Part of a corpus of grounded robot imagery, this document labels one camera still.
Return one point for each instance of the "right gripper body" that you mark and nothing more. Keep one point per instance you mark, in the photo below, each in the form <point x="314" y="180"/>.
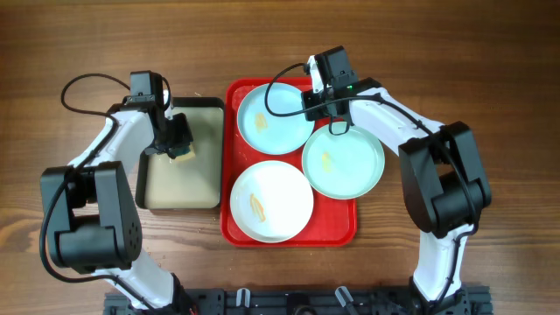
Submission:
<point x="318" y="109"/>

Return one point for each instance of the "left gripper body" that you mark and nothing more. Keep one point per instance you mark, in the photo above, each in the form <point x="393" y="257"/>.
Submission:
<point x="178" y="137"/>

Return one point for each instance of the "light blue plate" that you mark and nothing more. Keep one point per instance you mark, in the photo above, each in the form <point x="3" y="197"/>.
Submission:
<point x="270" y="134"/>

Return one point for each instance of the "pale green plate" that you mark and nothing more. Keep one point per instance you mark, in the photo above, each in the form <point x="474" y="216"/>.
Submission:
<point x="343" y="164"/>

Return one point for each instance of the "green and yellow sponge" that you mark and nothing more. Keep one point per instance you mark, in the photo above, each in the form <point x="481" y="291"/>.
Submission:
<point x="182" y="153"/>

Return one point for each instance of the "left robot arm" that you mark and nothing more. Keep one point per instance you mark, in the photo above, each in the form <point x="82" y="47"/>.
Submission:
<point x="91" y="228"/>

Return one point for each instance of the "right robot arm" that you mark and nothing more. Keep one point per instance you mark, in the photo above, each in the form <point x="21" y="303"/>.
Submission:
<point x="444" y="183"/>

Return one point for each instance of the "black tray with soapy water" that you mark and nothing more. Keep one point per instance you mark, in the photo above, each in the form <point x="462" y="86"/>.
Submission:
<point x="194" y="183"/>

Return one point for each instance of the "red plastic tray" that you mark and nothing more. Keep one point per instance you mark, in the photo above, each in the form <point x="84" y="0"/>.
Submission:
<point x="333" y="222"/>

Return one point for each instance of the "white plate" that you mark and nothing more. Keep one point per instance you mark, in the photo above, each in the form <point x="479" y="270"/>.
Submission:
<point x="271" y="201"/>

